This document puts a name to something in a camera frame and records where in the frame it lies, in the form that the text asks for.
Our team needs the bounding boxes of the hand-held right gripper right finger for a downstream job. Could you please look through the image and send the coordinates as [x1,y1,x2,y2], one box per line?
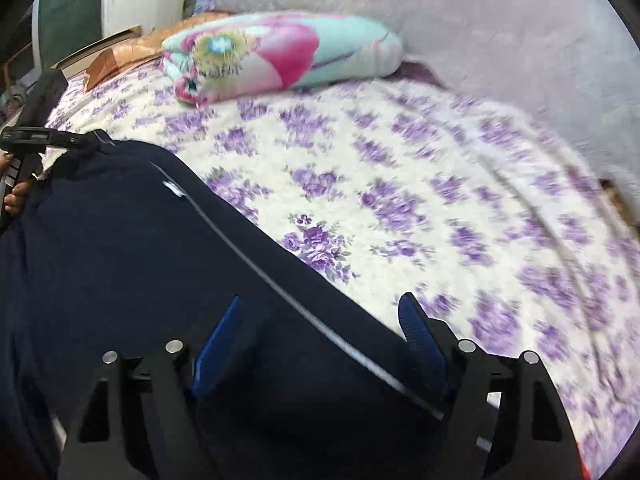
[397,292,586,480]

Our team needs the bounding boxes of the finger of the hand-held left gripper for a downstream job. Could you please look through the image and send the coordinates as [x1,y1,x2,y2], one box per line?
[59,130,103,156]

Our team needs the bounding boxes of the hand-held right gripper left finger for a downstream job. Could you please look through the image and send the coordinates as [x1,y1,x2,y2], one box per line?
[57,296,246,480]

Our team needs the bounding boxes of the navy blue pants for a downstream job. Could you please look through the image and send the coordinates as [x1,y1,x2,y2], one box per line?
[0,130,501,480]

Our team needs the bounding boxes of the person's left hand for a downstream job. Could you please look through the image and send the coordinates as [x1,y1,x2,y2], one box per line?
[2,179,35,217]

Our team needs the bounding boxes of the dark green board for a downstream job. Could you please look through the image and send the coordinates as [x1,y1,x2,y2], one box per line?
[32,0,108,68]

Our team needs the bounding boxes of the orange satin cloth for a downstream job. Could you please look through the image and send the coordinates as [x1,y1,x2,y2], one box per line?
[84,10,233,92]

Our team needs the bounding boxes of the purple floral bedsheet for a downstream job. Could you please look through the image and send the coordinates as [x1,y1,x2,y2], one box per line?
[42,62,640,480]

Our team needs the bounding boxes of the folded pink teal floral blanket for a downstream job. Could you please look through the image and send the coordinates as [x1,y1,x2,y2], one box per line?
[161,12,405,107]

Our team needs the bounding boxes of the dark maroon cloth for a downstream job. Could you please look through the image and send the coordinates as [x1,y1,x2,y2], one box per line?
[397,59,451,88]

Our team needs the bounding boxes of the grey lace cover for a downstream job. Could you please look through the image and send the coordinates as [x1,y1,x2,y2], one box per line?
[212,0,640,211]

